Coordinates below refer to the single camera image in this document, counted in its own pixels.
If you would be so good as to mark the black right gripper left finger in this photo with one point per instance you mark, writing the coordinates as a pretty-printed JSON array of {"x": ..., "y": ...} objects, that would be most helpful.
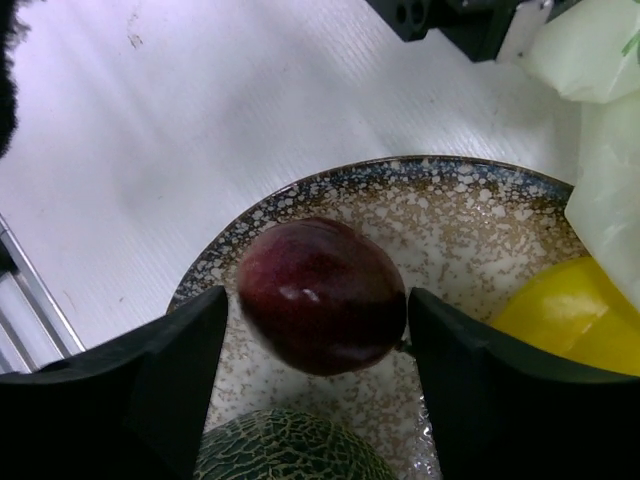
[{"x": 131, "y": 408}]

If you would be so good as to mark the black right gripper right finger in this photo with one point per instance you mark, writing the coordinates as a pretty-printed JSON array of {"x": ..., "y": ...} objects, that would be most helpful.
[{"x": 502, "y": 409}]

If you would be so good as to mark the yellow fake lemon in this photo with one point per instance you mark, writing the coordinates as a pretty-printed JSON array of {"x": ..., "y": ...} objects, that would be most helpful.
[{"x": 574, "y": 311}]

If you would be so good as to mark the green netted fake melon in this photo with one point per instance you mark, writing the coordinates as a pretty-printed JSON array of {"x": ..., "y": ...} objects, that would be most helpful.
[{"x": 286, "y": 444}]

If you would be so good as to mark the dark red fake plum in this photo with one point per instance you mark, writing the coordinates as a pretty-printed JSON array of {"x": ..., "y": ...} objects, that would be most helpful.
[{"x": 321, "y": 297}]

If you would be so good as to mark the light green plastic bag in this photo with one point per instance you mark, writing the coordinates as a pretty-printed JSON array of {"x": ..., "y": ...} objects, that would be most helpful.
[{"x": 589, "y": 53}]

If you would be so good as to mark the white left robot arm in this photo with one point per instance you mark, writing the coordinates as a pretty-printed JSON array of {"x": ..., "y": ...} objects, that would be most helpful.
[{"x": 493, "y": 30}]

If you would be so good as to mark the speckled ceramic plate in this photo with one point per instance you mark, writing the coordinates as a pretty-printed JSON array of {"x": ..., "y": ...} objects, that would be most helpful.
[{"x": 315, "y": 378}]

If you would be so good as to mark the aluminium front rail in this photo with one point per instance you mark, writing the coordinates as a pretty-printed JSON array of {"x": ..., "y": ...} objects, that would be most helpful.
[{"x": 34, "y": 330}]

